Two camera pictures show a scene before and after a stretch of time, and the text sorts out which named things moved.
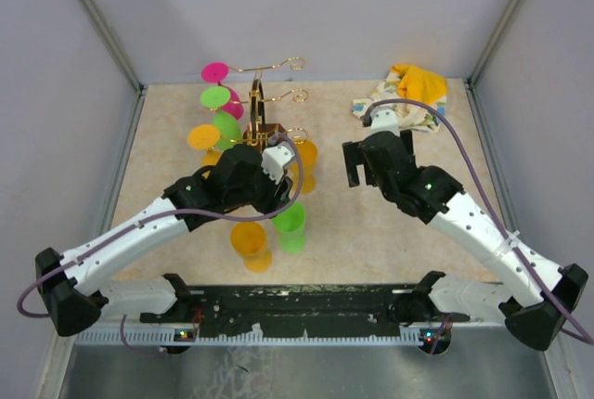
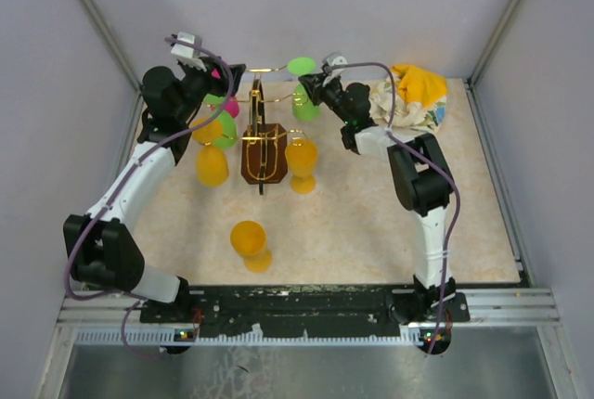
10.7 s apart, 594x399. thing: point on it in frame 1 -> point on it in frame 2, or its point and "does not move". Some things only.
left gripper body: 261,194 -> 195,88
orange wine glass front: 248,239 does not move
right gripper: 355,156 -> 315,85
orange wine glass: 309,154 does not move
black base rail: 309,309 does not move
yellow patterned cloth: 407,82 does not move
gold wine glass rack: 257,131 does not move
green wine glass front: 290,225 -> 303,108
